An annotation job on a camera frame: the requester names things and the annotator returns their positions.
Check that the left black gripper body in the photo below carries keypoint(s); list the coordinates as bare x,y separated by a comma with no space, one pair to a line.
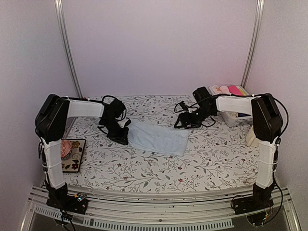
115,133

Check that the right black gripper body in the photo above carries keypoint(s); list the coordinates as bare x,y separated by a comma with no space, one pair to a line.
196,120

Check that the light blue cloth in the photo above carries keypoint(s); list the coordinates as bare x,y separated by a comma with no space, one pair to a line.
157,139

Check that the cream white towel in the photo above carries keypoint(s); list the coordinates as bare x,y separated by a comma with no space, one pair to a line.
233,114

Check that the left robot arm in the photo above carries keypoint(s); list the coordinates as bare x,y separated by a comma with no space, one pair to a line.
50,126

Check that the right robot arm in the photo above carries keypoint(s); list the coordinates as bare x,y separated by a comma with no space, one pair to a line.
268,126

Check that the light pink rolled towel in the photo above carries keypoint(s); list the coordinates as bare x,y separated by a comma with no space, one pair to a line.
222,90

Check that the white plastic basket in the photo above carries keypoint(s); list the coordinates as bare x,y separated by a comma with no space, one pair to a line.
232,119

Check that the hot pink rolled towel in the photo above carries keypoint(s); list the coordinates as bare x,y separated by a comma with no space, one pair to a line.
234,90

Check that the yellow rolled towel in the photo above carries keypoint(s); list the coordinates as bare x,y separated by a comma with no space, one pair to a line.
242,91

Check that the floral table cloth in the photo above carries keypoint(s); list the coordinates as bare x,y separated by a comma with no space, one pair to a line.
217,157

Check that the cream ceramic mug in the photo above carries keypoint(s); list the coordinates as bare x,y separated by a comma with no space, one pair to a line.
251,139

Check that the pink patterned cupcake liner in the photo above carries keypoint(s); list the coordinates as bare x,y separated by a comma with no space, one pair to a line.
66,148

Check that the floral square plate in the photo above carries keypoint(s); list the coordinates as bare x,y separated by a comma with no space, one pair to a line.
72,163

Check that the right aluminium frame post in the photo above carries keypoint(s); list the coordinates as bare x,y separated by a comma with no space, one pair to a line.
253,42

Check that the aluminium frame post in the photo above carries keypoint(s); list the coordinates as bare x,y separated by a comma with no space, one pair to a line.
253,42
67,50

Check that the front aluminium rail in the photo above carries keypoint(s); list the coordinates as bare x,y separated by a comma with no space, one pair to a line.
194,211

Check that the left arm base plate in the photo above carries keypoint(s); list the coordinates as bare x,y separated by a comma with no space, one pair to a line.
76,204

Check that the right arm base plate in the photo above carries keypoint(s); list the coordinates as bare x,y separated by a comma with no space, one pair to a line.
241,204

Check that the left aluminium frame post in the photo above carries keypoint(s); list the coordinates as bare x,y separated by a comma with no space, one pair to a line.
67,50

